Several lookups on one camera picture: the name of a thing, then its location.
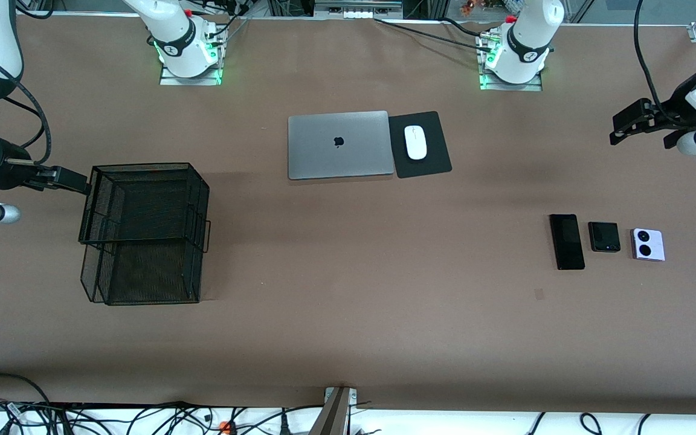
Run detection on lilac flip phone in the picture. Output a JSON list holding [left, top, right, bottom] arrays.
[[631, 228, 666, 262]]

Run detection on black flip phone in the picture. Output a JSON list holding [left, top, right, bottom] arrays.
[[588, 221, 621, 253]]

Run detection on black mouse pad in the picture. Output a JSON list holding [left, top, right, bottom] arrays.
[[388, 111, 453, 179]]

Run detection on long black bar phone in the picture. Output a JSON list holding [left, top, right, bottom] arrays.
[[549, 214, 585, 271]]

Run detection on black wire mesh organizer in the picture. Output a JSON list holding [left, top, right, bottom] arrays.
[[78, 162, 211, 306]]

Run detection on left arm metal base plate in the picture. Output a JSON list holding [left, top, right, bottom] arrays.
[[478, 33, 543, 92]]

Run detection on silver laptop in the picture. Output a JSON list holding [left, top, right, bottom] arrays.
[[288, 111, 396, 181]]

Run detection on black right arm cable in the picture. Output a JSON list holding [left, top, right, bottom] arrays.
[[0, 39, 53, 167]]

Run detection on white computer mouse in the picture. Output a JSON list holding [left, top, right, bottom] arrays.
[[404, 125, 428, 161]]

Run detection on silver power strip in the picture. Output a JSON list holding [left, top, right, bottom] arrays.
[[314, 0, 403, 20]]

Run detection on grey camera mount pole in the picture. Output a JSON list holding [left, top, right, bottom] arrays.
[[308, 387, 359, 435]]

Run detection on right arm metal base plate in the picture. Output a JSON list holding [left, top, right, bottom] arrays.
[[159, 36, 223, 86]]

